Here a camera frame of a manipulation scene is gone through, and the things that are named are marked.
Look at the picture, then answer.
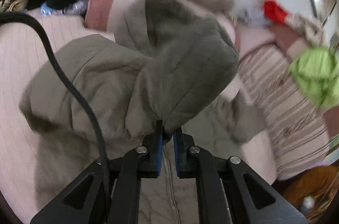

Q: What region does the pink quilted mattress cover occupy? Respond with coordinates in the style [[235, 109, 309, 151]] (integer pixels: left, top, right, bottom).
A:
[[1, 9, 277, 223]]

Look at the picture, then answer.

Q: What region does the red cloth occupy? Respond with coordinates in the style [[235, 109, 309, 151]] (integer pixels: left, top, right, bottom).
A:
[[263, 0, 288, 24]]

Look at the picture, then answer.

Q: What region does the olive green quilted jacket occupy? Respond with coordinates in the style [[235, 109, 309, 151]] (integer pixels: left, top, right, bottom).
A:
[[18, 0, 267, 224]]

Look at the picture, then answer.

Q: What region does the black cable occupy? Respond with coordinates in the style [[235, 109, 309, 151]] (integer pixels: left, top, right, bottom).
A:
[[0, 11, 110, 200]]

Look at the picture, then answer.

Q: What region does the pink folded quilt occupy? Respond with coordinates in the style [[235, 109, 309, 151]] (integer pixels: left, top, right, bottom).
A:
[[84, 0, 275, 63]]

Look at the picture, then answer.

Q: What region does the striped floral side quilt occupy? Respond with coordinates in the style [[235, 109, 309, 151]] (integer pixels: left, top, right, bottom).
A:
[[239, 45, 330, 180]]

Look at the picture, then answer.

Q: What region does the lime green garment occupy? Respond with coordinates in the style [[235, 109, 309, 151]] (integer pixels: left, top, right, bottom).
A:
[[288, 46, 338, 110]]

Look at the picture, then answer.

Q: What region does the blue white plastic package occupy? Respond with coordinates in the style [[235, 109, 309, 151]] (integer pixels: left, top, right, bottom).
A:
[[40, 0, 89, 16]]

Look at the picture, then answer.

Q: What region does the cream crumpled cloth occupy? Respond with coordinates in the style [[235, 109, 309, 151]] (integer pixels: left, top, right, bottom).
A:
[[284, 14, 326, 46]]

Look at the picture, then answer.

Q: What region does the grey blue cloth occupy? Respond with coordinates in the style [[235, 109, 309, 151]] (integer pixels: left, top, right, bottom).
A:
[[235, 7, 271, 27]]

